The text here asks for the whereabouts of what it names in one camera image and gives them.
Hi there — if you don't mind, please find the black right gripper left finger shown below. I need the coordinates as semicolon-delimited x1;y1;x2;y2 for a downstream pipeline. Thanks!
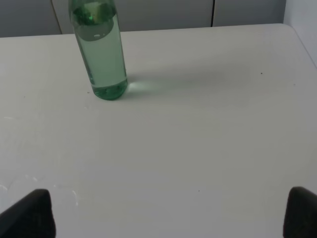
0;189;56;238

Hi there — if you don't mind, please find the green water bottle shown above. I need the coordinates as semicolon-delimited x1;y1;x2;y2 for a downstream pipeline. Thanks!
68;0;128;101

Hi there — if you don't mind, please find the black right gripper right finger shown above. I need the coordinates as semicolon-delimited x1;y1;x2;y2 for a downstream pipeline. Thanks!
283;186;317;238

